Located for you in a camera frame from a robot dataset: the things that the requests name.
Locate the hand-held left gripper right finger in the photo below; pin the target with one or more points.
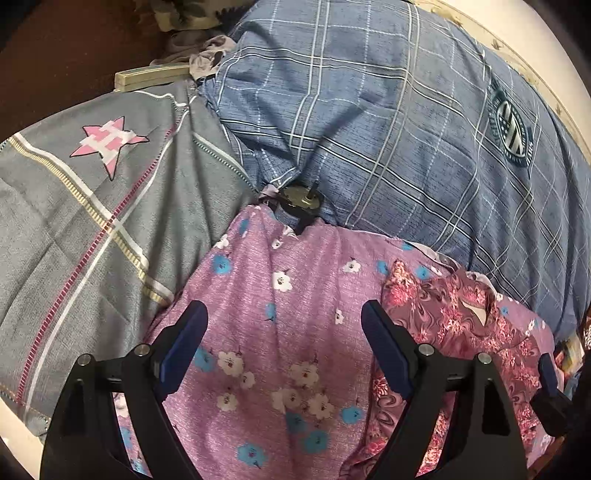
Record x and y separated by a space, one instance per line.
387 344

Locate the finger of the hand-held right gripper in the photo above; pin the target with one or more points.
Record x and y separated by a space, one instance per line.
547 371

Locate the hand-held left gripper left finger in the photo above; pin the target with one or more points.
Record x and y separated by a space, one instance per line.
183 344

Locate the maroon floral small garment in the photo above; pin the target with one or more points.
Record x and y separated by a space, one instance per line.
466 323

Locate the purple floral bedsheet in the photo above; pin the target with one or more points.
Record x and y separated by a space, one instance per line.
286 332

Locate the grey pillow with pink star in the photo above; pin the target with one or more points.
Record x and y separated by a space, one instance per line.
83 207

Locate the black power plug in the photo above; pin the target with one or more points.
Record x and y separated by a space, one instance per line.
295 201

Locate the blue plaid pillow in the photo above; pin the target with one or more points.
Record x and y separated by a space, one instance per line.
369 115

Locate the beige flat box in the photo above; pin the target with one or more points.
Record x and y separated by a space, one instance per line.
147 76

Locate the lilac floral cloth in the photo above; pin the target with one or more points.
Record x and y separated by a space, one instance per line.
210 55

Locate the brown ruffled floral cloth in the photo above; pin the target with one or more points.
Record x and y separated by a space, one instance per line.
184 11

